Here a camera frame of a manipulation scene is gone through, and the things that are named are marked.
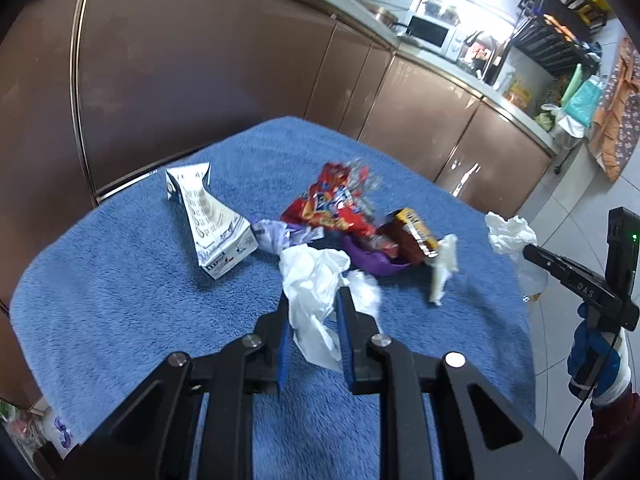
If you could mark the teal plastic bag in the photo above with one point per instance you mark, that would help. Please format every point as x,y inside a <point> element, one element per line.
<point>584,102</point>

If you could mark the brown kitchen cabinets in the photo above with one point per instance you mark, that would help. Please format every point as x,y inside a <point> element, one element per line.
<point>95,92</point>

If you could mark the white microwave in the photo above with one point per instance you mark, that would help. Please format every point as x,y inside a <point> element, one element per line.
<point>435,35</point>

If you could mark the white tissue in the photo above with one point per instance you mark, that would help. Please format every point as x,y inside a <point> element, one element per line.
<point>509,237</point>

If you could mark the white milk carton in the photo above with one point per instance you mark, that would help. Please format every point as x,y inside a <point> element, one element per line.
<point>222,237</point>

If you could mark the blue fluffy table cloth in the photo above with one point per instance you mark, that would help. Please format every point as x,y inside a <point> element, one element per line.
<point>101,307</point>

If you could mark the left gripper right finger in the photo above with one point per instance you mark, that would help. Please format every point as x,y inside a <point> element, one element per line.
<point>438,415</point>

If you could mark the right blue white gloved hand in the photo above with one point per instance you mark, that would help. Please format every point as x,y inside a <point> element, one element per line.
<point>599,362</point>

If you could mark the small purple white wrapper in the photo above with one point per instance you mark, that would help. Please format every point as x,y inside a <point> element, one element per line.
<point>274,236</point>

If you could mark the brown yellow snack bag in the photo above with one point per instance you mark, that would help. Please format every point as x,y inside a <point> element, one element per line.
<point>416,243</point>

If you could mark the copper pot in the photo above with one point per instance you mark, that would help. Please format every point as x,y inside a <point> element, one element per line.
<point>381,14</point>

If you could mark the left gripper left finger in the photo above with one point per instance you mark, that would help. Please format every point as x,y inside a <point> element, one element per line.
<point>191,417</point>

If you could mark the white folded paper towel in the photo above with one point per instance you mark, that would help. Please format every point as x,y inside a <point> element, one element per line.
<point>444,267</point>

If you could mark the white plastic bag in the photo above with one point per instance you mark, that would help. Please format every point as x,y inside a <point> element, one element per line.
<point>311,278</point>

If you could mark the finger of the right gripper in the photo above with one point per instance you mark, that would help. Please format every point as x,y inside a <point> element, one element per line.
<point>561,268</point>

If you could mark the red snack bag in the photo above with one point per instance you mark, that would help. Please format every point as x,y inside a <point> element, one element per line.
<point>338,200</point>

